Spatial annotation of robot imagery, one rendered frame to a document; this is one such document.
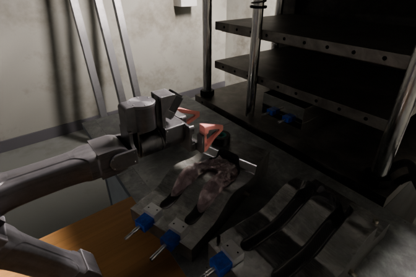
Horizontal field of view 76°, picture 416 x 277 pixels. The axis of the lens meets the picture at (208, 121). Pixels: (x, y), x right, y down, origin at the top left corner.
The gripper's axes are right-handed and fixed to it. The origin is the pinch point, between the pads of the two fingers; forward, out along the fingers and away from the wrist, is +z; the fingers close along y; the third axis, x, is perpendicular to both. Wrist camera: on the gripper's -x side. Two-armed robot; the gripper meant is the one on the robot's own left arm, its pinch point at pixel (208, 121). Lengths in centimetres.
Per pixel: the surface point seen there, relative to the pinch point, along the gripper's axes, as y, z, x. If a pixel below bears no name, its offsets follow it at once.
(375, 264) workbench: -39, 31, 39
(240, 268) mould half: -20.1, -4.9, 30.9
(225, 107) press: 69, 69, 40
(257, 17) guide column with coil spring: 50, 71, -17
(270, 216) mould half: -13.6, 14.0, 31.0
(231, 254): -17.4, -5.7, 28.2
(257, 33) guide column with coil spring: 50, 72, -9
